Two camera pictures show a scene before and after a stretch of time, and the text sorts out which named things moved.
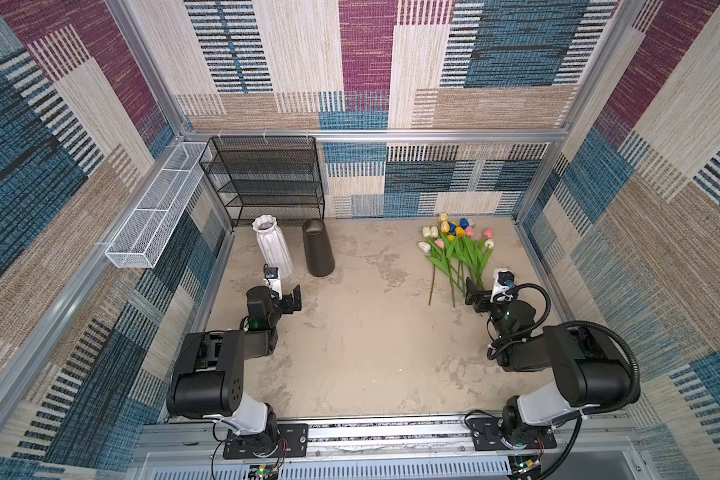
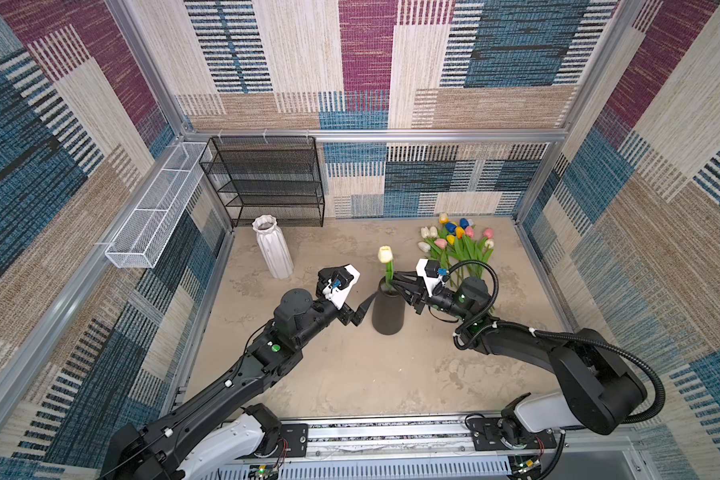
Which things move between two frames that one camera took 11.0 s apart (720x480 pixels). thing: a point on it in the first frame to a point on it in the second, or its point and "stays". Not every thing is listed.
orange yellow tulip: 460,232 stays
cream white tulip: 425,248 to 385,255
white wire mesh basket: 142,239 stays
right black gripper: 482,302 to 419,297
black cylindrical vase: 318,251 to 388,311
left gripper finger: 287,304 to 360,310
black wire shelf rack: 266,176 stays
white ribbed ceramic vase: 272,245 stays
